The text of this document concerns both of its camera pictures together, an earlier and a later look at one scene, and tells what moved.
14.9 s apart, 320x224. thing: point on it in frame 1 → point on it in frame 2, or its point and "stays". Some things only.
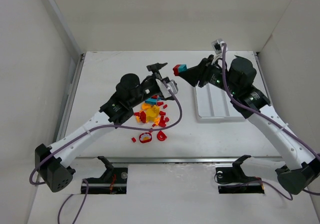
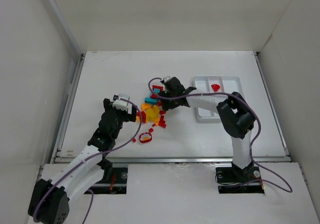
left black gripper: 158,77 → 124,115
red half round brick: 161,136 → 215,87
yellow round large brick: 152,112 stays
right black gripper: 202,72 → 166,100
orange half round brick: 146,106 stays
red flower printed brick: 145,137 stays
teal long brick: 151,101 stays
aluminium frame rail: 173,160 stays
